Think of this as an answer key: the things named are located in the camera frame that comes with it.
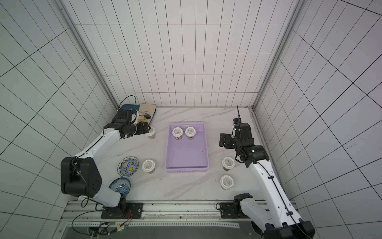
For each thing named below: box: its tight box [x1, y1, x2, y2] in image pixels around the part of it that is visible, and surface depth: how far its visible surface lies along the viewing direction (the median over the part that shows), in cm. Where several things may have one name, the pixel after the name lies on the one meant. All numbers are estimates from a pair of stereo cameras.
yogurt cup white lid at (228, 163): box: [221, 156, 235, 171], surface depth 85 cm
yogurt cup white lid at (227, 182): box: [219, 175, 235, 190], surface depth 77 cm
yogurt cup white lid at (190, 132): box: [185, 126, 197, 140], surface depth 99 cm
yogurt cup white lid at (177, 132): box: [172, 126, 184, 141], surface depth 99 cm
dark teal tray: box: [119, 103, 140, 112], surface depth 122 cm
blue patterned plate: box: [108, 177, 131, 197], surface depth 81 cm
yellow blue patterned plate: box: [117, 156, 140, 178], surface depth 87 cm
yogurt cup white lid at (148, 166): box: [141, 159, 156, 174], surface depth 83 cm
